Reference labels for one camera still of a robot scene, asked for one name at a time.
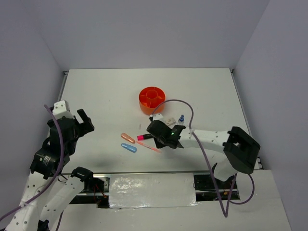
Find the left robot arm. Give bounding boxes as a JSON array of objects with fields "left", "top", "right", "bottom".
[{"left": 0, "top": 100, "right": 94, "bottom": 231}]

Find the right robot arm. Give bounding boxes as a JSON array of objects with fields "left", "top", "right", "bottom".
[{"left": 147, "top": 115, "right": 260, "bottom": 188}]

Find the small white eraser block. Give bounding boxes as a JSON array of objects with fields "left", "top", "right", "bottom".
[{"left": 166, "top": 117, "right": 176, "bottom": 126}]

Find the thin orange pen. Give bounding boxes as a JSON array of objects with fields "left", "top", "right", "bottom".
[{"left": 136, "top": 141, "right": 161, "bottom": 153}]

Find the pink highlighter with black cap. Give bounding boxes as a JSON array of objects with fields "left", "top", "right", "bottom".
[{"left": 137, "top": 134, "right": 153, "bottom": 141}]

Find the blue cap glue bottle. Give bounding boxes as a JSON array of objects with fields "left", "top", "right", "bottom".
[{"left": 177, "top": 115, "right": 184, "bottom": 126}]

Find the blue capsule eraser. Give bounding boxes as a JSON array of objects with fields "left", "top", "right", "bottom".
[{"left": 121, "top": 143, "right": 137, "bottom": 153}]

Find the orange capsule eraser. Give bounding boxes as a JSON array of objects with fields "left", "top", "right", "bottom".
[{"left": 121, "top": 133, "right": 135, "bottom": 143}]

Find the orange round compartment organizer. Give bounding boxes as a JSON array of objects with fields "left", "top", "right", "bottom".
[{"left": 139, "top": 87, "right": 166, "bottom": 115}]

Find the silver foil covered panel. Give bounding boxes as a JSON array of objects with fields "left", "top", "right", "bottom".
[{"left": 109, "top": 173, "right": 197, "bottom": 208}]

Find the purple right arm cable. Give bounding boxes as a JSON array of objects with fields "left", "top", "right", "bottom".
[{"left": 151, "top": 99, "right": 255, "bottom": 218}]

